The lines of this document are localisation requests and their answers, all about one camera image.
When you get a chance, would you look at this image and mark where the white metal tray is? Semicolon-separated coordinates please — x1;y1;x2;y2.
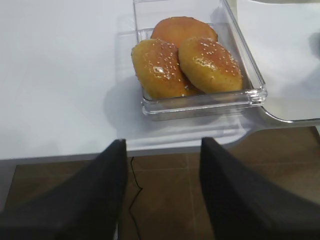
226;0;320;123

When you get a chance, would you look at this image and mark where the black cable on floor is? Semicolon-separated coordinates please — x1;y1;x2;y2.
127;156;144;240

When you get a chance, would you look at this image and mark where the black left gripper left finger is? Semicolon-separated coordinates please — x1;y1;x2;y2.
0;139;127;240

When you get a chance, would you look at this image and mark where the white parchment paper sheet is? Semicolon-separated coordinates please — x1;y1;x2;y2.
234;0;320;100

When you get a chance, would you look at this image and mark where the sesame bun right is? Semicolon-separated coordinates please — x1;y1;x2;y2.
178;37;244;94

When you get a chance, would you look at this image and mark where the sesame bun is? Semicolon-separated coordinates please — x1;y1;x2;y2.
178;37;244;94
131;39;201;99

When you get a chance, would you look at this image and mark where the sesame bun left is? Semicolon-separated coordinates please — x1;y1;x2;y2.
131;39;201;99

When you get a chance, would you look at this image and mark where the plain bun back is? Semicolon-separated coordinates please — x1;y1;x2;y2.
150;16;218;48

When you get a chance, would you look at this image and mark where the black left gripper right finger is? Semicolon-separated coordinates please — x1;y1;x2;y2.
200;137;320;240

